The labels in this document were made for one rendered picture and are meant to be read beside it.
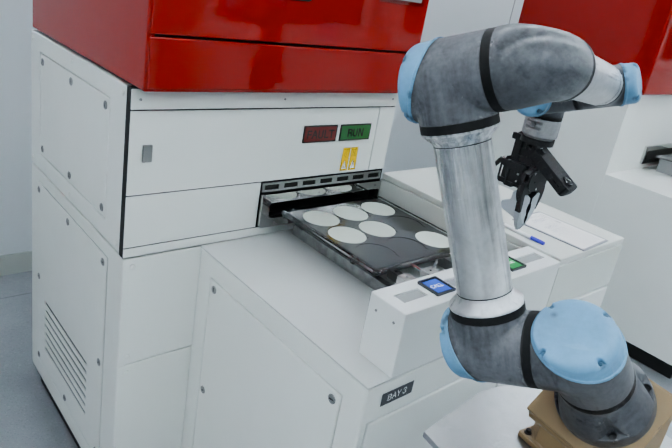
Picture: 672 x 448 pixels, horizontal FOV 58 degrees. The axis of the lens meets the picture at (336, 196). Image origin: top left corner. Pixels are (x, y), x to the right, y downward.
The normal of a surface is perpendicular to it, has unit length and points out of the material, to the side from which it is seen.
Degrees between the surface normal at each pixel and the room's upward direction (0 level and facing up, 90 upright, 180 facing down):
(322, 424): 90
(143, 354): 90
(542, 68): 83
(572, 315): 40
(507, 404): 0
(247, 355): 90
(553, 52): 60
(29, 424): 0
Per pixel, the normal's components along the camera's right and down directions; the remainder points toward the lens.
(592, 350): -0.35, -0.63
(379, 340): -0.75, 0.11
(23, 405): 0.17, -0.93
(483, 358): -0.51, 0.24
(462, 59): -0.57, -0.15
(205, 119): 0.64, 0.36
